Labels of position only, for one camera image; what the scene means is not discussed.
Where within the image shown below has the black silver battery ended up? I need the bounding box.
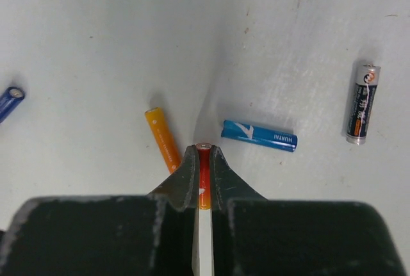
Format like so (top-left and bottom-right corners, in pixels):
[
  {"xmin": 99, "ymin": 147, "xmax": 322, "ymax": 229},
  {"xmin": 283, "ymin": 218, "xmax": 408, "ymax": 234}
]
[{"xmin": 346, "ymin": 64, "xmax": 381, "ymax": 145}]

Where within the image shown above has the red orange battery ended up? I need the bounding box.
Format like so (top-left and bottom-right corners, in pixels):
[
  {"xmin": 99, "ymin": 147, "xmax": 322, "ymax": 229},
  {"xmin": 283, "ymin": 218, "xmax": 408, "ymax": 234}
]
[{"xmin": 196, "ymin": 143, "xmax": 211, "ymax": 210}]

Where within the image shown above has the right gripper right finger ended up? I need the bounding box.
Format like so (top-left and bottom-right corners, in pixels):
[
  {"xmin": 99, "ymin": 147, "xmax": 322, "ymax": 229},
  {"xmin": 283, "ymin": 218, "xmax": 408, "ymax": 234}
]
[{"xmin": 209, "ymin": 146, "xmax": 406, "ymax": 275}]

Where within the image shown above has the blue battery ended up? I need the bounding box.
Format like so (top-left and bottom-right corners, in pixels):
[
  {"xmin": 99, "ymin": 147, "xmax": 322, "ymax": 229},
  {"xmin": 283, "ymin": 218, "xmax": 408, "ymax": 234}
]
[{"xmin": 221, "ymin": 120, "xmax": 298, "ymax": 152}]

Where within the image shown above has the purple battery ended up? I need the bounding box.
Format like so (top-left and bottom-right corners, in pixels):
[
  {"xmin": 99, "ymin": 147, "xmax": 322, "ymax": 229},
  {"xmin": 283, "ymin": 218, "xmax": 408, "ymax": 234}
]
[{"xmin": 0, "ymin": 86, "xmax": 26, "ymax": 123}]

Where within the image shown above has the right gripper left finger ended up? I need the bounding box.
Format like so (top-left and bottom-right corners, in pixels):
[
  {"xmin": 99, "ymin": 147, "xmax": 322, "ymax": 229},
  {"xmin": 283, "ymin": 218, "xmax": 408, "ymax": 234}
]
[{"xmin": 1, "ymin": 146, "xmax": 199, "ymax": 275}]

